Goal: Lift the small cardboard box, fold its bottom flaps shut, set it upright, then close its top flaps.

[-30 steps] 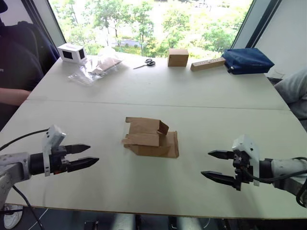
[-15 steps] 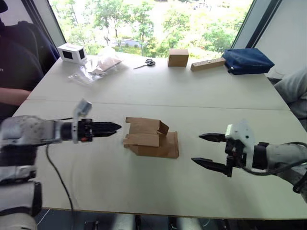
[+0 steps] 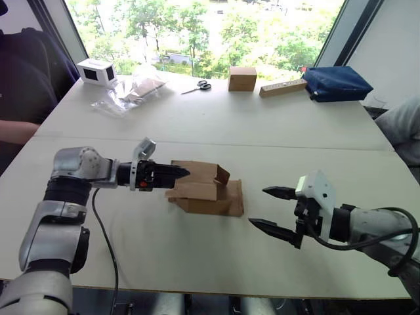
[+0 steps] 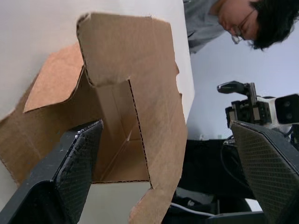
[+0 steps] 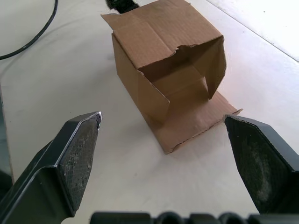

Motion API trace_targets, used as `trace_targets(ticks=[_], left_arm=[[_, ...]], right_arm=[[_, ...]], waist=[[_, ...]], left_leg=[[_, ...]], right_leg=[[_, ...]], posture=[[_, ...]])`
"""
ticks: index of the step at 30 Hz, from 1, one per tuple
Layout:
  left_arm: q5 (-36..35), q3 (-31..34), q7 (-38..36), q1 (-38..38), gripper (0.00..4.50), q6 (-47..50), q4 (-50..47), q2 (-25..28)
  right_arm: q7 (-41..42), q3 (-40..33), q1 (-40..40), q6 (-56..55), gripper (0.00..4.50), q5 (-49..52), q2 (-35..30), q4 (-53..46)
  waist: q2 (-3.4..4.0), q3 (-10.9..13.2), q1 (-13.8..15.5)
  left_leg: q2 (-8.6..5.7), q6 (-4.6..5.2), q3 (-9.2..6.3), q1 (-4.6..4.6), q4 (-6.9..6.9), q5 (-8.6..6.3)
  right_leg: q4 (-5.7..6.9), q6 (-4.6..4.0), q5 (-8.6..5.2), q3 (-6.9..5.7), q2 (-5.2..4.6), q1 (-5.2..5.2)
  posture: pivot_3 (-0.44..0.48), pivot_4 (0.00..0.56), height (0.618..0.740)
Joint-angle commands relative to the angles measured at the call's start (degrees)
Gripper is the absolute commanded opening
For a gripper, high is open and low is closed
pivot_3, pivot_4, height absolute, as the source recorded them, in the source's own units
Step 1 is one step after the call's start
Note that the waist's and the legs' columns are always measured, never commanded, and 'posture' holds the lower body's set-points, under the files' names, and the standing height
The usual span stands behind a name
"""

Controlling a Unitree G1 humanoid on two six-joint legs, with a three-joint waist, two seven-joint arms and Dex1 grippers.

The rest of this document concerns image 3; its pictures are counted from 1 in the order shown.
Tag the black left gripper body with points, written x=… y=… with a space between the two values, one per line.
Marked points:
x=146 y=174

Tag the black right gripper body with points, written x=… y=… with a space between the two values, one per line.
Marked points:
x=306 y=216

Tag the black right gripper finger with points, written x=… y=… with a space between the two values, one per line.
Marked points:
x=280 y=193
x=275 y=231

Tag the small cardboard box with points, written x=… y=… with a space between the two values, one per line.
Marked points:
x=206 y=193
x=242 y=78

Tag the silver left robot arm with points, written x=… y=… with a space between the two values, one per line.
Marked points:
x=52 y=236

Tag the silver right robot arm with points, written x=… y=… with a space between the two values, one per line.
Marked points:
x=377 y=226

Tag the clear bag with cardboard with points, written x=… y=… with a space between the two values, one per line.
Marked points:
x=146 y=87

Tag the white box with black windows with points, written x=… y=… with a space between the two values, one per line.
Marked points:
x=96 y=73

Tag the closed small cardboard box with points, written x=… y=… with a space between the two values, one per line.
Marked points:
x=242 y=78

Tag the empty clear plastic bag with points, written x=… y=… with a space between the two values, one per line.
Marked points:
x=110 y=105

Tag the long wooden block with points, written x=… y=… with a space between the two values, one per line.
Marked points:
x=283 y=88

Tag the navy blue fabric bag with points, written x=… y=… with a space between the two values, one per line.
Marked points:
x=338 y=83

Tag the person in grey sleeve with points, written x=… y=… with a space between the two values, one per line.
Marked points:
x=403 y=128

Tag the person in dark clothing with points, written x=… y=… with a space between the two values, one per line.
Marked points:
x=23 y=85

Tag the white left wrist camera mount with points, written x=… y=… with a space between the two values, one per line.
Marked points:
x=146 y=148

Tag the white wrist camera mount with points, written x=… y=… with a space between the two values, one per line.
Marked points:
x=146 y=148
x=320 y=193

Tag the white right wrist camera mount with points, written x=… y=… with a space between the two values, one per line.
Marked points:
x=320 y=193

